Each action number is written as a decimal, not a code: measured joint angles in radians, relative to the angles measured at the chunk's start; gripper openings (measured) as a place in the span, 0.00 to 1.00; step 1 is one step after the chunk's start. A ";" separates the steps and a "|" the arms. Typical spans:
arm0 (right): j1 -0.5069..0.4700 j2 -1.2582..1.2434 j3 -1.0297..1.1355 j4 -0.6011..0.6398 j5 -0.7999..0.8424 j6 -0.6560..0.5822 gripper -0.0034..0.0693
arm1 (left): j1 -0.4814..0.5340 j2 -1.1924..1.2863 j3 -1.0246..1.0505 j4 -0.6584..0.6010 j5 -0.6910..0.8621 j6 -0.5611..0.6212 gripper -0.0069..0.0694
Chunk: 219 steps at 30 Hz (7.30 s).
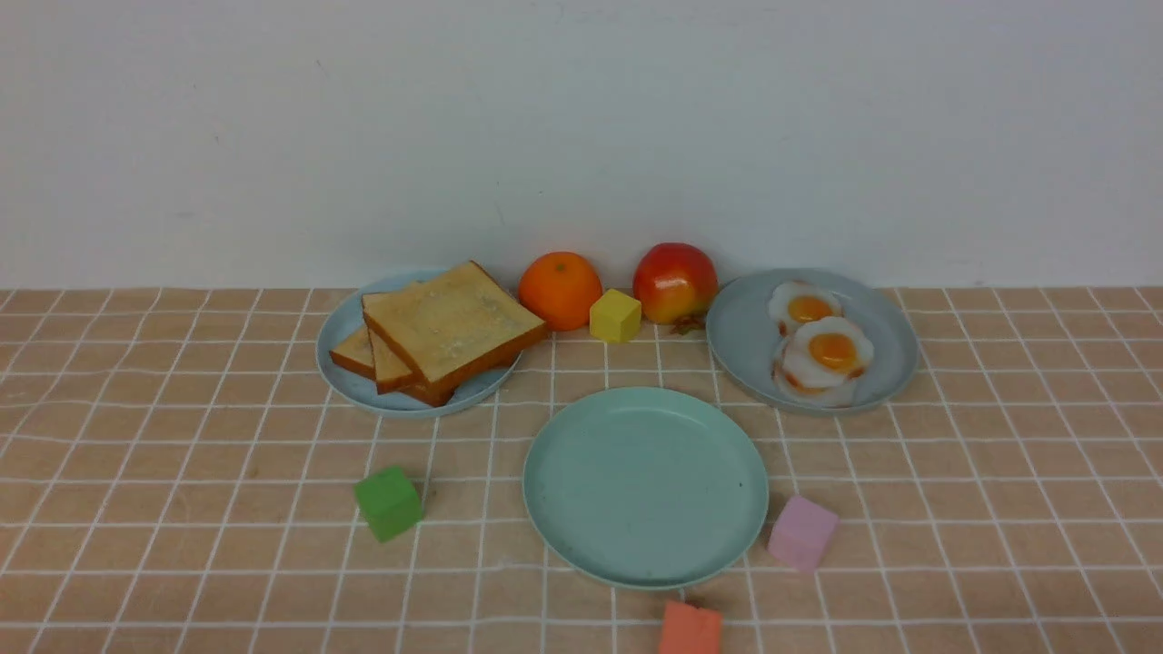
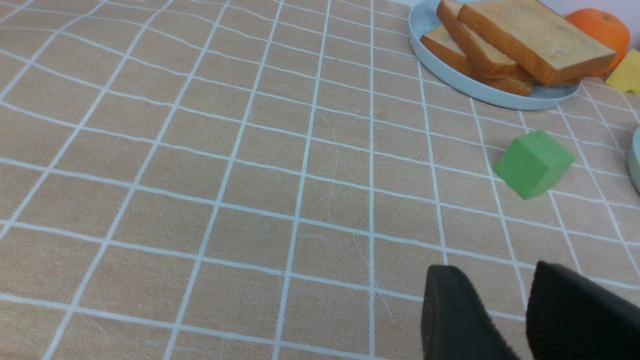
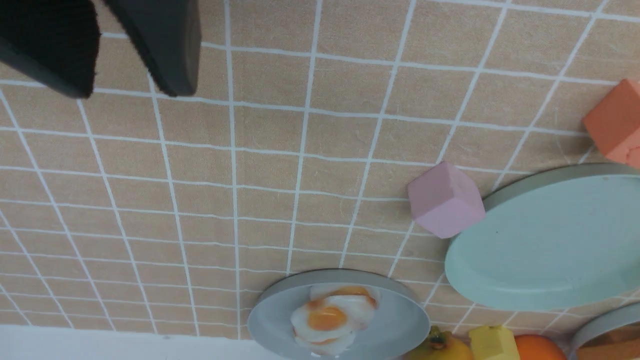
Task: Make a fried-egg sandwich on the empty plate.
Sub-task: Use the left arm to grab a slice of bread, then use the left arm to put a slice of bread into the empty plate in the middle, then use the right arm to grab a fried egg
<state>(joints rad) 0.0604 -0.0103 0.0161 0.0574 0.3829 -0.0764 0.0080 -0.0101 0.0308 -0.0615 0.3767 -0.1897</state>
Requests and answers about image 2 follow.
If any orange fruit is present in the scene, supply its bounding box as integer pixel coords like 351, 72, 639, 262
565, 8, 631, 77

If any tan checkered tablecloth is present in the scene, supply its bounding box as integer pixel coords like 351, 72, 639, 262
0, 0, 639, 360

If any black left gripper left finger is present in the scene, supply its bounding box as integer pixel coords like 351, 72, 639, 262
421, 265, 519, 360

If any light blue bread plate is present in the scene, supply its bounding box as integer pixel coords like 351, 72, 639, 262
407, 0, 580, 111

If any toast slice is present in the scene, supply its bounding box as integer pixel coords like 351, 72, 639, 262
436, 0, 534, 81
457, 0, 617, 87
420, 25, 534, 97

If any teal center plate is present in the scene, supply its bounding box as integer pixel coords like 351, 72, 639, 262
626, 127, 640, 193

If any yellow foam cube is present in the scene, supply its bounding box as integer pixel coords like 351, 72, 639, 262
605, 49, 640, 95

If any green foam cube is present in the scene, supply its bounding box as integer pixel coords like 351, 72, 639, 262
494, 130, 575, 200

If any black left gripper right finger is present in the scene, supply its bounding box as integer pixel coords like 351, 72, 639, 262
526, 260, 640, 360

